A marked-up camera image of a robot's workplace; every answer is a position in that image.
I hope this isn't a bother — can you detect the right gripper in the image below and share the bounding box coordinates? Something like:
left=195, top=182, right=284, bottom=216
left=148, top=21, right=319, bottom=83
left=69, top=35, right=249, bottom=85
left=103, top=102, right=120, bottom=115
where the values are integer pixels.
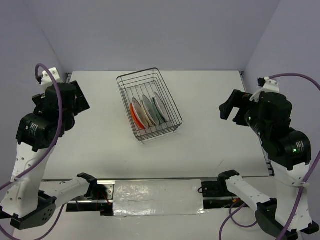
left=217, top=87, right=268, bottom=135

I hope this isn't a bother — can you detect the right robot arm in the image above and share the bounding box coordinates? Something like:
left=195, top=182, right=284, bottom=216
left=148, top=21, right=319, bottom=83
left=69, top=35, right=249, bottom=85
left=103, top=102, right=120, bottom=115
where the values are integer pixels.
left=217, top=76, right=319, bottom=240

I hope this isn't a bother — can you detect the orange plate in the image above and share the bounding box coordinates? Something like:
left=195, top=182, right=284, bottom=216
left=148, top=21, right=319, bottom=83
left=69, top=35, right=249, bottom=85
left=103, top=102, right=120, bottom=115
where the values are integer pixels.
left=129, top=103, right=145, bottom=129

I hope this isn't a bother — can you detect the red patterned white plate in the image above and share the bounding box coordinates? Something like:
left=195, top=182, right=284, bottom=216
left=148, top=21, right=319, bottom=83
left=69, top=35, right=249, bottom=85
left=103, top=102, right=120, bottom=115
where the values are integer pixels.
left=154, top=92, right=170, bottom=122

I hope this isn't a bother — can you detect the white ringed plate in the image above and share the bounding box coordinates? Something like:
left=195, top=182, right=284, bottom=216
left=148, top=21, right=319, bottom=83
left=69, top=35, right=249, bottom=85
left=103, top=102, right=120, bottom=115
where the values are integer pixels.
left=142, top=95, right=160, bottom=126

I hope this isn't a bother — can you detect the wire dish rack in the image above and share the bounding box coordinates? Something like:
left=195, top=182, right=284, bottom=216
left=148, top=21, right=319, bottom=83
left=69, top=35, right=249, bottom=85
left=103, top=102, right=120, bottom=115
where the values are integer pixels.
left=116, top=67, right=183, bottom=142

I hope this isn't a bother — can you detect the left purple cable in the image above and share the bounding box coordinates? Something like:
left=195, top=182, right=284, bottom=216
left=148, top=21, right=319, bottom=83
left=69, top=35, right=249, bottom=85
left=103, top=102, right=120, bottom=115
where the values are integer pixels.
left=0, top=63, right=66, bottom=236

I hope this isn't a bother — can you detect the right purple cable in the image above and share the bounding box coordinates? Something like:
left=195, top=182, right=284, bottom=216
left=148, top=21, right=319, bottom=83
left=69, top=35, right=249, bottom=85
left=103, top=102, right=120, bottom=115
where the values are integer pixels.
left=218, top=72, right=320, bottom=240

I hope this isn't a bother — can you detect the green blue patterned plate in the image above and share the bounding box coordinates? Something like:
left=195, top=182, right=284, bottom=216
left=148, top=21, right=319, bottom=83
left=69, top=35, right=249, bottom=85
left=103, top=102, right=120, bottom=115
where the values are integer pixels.
left=151, top=97, right=166, bottom=124

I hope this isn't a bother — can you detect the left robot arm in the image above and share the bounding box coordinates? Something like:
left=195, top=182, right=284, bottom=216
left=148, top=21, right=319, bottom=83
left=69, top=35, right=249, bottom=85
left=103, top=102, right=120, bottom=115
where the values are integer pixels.
left=0, top=67, right=98, bottom=230

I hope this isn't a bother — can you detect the cream plate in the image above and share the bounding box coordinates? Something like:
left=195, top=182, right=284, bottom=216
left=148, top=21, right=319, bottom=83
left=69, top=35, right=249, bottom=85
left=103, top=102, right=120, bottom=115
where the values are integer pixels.
left=132, top=97, right=155, bottom=128

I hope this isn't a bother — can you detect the silver foil sheet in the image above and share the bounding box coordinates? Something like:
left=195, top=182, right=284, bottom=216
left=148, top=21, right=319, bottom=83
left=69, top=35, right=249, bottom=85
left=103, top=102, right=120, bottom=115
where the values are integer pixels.
left=113, top=179, right=205, bottom=217

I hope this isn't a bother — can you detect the black mounting rail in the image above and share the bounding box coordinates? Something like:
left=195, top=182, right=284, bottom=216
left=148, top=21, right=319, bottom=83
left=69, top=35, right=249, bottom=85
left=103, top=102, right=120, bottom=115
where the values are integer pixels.
left=66, top=179, right=242, bottom=217

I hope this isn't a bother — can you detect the purple cable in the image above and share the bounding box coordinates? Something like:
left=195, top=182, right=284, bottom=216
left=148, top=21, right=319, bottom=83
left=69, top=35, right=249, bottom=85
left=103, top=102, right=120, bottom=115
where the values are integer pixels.
left=218, top=72, right=320, bottom=240
left=0, top=63, right=66, bottom=236

